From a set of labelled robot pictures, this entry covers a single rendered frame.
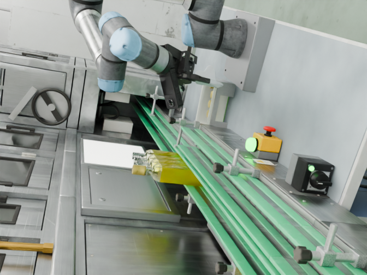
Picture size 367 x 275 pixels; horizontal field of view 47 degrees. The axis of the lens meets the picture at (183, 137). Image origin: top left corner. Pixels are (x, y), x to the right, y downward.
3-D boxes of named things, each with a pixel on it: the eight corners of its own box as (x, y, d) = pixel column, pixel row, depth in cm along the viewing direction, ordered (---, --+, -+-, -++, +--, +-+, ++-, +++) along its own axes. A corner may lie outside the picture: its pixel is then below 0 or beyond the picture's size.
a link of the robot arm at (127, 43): (118, 18, 107) (133, 34, 102) (149, 35, 115) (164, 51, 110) (102, 44, 109) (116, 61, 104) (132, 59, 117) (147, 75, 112)
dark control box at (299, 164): (312, 184, 115) (284, 181, 112) (319, 156, 113) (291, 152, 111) (329, 196, 107) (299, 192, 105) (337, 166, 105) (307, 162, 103)
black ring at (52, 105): (69, 126, 245) (29, 121, 240) (74, 90, 241) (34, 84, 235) (68, 128, 241) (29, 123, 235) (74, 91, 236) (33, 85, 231)
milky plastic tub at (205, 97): (212, 126, 197) (194, 123, 195) (222, 78, 193) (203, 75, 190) (224, 135, 181) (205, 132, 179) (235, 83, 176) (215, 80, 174)
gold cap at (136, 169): (143, 174, 151) (131, 172, 150) (144, 164, 151) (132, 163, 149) (144, 177, 148) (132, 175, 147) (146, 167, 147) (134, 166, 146)
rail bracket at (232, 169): (255, 174, 120) (211, 169, 117) (261, 150, 119) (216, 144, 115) (261, 179, 116) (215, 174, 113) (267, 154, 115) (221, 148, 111)
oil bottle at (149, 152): (193, 167, 175) (142, 161, 170) (195, 154, 174) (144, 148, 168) (196, 172, 170) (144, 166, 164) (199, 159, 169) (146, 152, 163)
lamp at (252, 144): (250, 149, 137) (242, 148, 136) (254, 136, 136) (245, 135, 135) (256, 154, 133) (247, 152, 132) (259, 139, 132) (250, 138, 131)
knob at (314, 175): (323, 188, 106) (330, 193, 103) (307, 186, 105) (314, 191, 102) (327, 171, 105) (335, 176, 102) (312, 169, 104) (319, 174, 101)
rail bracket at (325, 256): (354, 259, 77) (289, 255, 73) (366, 222, 75) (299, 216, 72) (368, 271, 73) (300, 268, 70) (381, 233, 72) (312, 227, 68)
